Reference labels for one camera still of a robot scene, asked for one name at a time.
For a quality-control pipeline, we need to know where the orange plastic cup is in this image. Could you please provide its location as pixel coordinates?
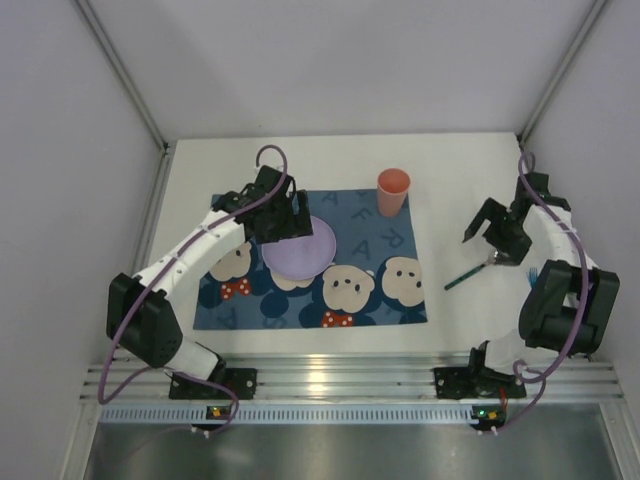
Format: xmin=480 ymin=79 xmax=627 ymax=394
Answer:
xmin=377 ymin=168 xmax=411 ymax=217

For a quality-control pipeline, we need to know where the silver spoon green handle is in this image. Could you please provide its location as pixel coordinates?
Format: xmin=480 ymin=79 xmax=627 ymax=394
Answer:
xmin=444 ymin=250 xmax=500 ymax=291

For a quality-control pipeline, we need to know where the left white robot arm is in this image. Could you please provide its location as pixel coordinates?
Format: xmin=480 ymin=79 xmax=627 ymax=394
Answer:
xmin=106 ymin=166 xmax=312 ymax=382

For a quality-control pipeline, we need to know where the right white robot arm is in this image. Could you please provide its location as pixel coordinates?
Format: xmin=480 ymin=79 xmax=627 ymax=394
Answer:
xmin=463 ymin=172 xmax=620 ymax=383

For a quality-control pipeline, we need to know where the frame post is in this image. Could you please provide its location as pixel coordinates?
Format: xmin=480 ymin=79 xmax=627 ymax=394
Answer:
xmin=516 ymin=0 xmax=613 ymax=149
xmin=74 ymin=0 xmax=171 ymax=156

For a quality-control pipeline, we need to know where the purple plastic plate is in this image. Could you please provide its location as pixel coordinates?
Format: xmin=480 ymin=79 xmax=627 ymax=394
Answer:
xmin=261 ymin=216 xmax=337 ymax=280

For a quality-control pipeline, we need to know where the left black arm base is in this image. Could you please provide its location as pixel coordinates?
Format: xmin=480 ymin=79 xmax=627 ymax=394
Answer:
xmin=168 ymin=368 xmax=258 ymax=400

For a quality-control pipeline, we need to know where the aluminium mounting rail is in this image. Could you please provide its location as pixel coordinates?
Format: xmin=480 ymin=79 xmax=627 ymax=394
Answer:
xmin=79 ymin=349 xmax=624 ymax=404

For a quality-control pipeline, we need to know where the blue metallic fork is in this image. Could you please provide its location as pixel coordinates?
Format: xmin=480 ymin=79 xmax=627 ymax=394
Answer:
xmin=526 ymin=267 xmax=539 ymax=289

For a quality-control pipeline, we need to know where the right frame post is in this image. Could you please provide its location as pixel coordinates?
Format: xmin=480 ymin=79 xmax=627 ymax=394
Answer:
xmin=516 ymin=0 xmax=613 ymax=149

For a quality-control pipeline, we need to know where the blue cartoon placemat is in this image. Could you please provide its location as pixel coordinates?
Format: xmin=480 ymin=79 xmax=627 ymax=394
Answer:
xmin=193 ymin=189 xmax=427 ymax=331

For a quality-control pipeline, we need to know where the left frame post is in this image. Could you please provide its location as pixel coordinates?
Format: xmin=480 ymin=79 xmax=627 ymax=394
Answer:
xmin=74 ymin=0 xmax=171 ymax=156

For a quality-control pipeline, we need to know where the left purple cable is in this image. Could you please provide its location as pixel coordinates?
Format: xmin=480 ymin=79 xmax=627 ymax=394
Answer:
xmin=97 ymin=144 xmax=301 ymax=446

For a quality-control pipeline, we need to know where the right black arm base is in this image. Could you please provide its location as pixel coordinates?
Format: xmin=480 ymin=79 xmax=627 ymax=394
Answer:
xmin=433 ymin=366 xmax=526 ymax=400

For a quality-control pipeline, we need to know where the perforated cable duct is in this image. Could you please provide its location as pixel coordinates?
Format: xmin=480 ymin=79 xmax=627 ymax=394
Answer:
xmin=100 ymin=404 xmax=504 ymax=425

